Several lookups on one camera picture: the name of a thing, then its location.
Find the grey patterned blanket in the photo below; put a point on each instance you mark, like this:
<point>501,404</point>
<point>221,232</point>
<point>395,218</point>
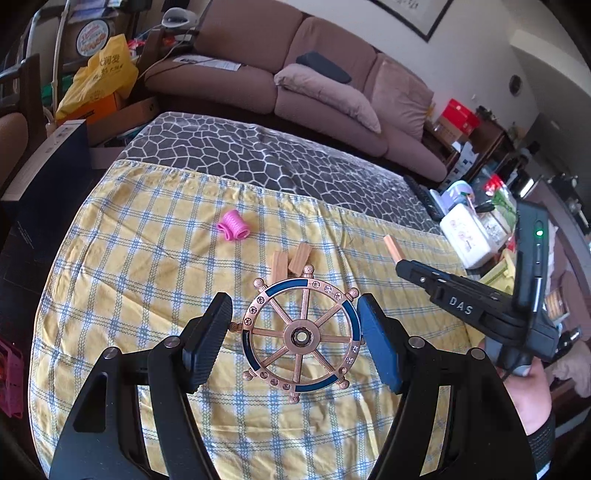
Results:
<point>258,152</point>

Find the pink plastic crate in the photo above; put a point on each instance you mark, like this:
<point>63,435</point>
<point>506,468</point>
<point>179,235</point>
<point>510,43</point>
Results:
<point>10,378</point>

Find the dark blue cushion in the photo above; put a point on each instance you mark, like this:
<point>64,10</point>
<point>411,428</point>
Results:
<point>323,64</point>

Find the yellow plaid cloth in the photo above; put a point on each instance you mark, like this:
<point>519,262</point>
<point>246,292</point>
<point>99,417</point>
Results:
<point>161,258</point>

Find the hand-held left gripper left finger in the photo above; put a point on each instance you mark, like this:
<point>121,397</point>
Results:
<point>210,337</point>

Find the yellow plastic bag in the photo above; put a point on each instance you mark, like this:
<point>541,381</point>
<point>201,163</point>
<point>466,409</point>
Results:
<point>101,69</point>

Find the copper blue ship wheel spinner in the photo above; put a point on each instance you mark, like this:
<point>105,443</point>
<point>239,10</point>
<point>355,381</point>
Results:
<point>302,325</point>

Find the dark wooden chair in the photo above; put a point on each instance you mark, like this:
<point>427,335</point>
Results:
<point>23,92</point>

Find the white carton blue print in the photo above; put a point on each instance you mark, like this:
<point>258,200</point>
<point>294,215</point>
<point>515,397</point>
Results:
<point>464,161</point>

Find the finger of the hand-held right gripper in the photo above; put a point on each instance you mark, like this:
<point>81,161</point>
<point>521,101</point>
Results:
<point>443,288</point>

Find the person's right hand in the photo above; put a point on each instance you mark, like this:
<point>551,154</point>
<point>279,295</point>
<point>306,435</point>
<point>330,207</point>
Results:
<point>531,397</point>

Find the pink square cushion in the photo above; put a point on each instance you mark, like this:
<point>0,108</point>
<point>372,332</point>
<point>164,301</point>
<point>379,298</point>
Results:
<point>401,97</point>

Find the framed painting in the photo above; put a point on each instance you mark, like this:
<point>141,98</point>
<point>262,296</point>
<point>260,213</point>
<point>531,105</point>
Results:
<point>415,11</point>

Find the round wall clock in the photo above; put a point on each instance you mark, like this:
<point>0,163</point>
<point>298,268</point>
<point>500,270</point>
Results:
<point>515,85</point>

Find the grey white handheld device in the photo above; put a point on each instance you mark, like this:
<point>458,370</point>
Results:
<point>178,18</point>

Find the open cardboard box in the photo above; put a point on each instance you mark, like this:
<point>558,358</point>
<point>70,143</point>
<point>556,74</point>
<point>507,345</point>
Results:
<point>138,115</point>

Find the beige rumpled pillow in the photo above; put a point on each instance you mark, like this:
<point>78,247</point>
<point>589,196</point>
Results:
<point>323,92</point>

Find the person's right forearm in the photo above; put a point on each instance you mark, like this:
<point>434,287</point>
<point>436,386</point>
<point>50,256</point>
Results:
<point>541,450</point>

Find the orange box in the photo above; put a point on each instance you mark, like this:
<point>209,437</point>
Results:
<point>104,108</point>

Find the red gift box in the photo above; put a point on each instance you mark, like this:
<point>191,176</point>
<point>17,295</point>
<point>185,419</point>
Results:
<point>457,117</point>

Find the dark blue box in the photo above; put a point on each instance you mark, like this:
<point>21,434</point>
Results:
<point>51,184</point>

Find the white pipe stand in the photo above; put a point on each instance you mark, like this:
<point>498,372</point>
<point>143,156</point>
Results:
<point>57,55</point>

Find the cardboard box round label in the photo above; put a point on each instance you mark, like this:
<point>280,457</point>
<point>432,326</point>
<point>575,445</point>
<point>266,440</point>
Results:
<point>92,37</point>

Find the brown sofa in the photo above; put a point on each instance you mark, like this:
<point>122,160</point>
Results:
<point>258,32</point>

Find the black keyboard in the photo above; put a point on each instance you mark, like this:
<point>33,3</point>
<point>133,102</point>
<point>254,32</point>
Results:
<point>422,196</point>

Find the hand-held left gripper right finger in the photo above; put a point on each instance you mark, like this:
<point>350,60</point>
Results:
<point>378,341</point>

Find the white paper sheet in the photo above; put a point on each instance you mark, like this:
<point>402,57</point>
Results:
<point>207,62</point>

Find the purple lidded container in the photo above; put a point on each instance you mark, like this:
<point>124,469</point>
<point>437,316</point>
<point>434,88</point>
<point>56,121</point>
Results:
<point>457,194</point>

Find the dark wooden cabinet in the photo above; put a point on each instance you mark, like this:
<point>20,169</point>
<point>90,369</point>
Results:
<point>491,147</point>

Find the small wooden block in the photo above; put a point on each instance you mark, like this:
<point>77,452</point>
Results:
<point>300,258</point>
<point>280,265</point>
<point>393,249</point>

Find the white snack bag red print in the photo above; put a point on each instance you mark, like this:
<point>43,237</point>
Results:
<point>464,233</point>

